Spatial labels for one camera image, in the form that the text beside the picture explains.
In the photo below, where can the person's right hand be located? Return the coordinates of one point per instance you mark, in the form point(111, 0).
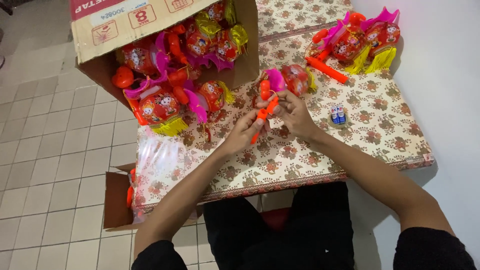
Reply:
point(296, 114)

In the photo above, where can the person's left hand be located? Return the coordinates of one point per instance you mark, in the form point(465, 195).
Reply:
point(242, 135)

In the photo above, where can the red toy lantern pink wings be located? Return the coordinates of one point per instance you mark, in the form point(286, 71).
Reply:
point(295, 78)

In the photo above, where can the blue white battery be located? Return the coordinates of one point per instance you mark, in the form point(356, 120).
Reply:
point(334, 114)
point(341, 114)

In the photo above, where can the brown tape roll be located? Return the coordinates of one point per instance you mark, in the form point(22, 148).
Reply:
point(337, 125)

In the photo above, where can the floral patterned tablecloth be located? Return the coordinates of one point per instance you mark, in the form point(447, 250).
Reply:
point(375, 123)

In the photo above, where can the red toy lantern yellow tassel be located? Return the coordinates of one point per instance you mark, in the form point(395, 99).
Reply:
point(347, 45)
point(382, 37)

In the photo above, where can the clear plastic bags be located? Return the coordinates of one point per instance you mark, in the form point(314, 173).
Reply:
point(157, 161)

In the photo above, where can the red stool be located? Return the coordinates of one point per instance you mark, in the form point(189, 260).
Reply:
point(275, 219)

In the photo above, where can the heap of red toy lanterns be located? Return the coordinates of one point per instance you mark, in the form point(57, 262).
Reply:
point(176, 71)

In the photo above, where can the person's black trousers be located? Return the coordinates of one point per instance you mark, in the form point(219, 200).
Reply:
point(292, 236)

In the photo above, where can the small brown cardboard box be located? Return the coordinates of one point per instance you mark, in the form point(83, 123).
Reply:
point(116, 202)

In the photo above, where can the person's black left sleeve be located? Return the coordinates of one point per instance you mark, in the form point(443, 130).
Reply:
point(159, 258)

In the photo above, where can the person's black sleeve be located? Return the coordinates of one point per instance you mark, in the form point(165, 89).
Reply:
point(433, 251)
point(159, 258)

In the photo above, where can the large open cardboard box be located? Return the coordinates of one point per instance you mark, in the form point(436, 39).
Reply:
point(112, 26)

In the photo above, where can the person's black right sleeve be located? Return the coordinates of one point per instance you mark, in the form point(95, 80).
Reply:
point(433, 251)

